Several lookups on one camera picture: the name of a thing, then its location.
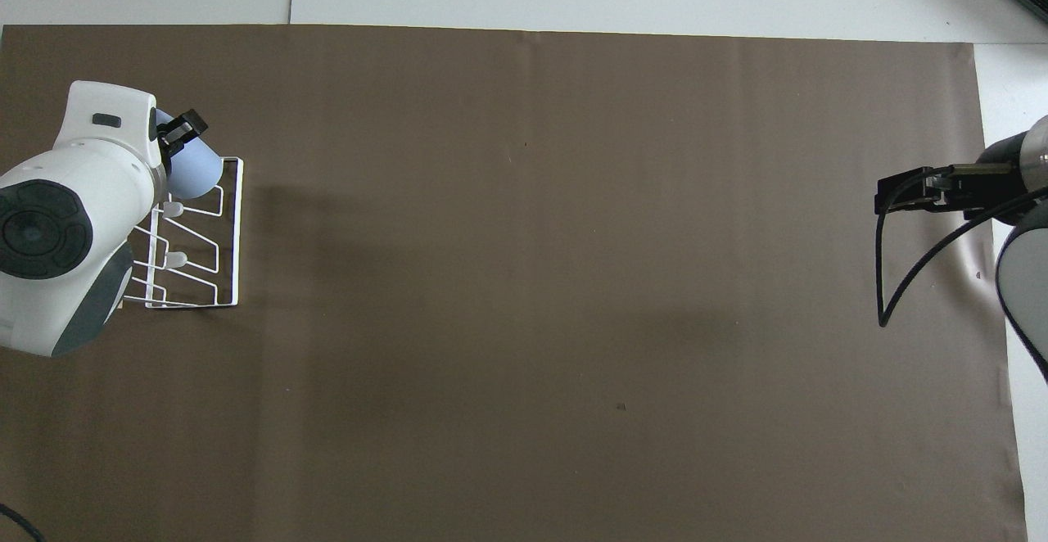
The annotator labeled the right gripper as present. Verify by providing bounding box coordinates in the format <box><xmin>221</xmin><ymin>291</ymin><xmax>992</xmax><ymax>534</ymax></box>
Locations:
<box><xmin>933</xmin><ymin>131</ymin><xmax>1032</xmax><ymax>226</ymax></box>

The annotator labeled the light blue cup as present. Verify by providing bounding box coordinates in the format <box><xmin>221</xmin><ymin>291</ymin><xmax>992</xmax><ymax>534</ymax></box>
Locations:
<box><xmin>155</xmin><ymin>109</ymin><xmax>224</xmax><ymax>201</ymax></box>

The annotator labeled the black cable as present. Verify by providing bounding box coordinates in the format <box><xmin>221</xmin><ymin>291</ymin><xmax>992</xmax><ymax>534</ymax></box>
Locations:
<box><xmin>0</xmin><ymin>502</ymin><xmax>47</xmax><ymax>542</ymax></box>
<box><xmin>874</xmin><ymin>167</ymin><xmax>1048</xmax><ymax>328</ymax></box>

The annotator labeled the white wire cup holder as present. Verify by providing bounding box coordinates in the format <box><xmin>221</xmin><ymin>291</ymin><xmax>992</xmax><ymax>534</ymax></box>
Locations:
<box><xmin>123</xmin><ymin>156</ymin><xmax>245</xmax><ymax>310</ymax></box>

